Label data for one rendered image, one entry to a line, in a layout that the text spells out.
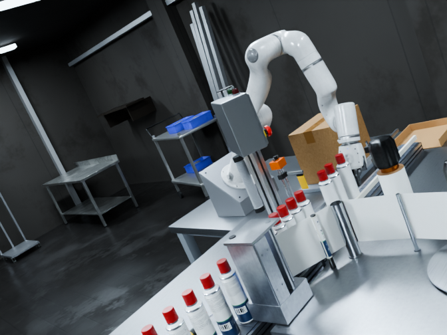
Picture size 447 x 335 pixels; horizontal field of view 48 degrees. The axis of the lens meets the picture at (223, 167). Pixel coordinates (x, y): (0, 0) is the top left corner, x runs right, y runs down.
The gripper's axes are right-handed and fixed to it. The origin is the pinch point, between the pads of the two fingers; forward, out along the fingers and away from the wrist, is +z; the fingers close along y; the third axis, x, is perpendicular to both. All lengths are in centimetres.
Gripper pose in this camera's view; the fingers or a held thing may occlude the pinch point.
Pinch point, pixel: (356, 181)
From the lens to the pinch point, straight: 205.4
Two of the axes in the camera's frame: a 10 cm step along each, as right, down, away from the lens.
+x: 7.1, -1.0, 7.0
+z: 1.6, 9.9, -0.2
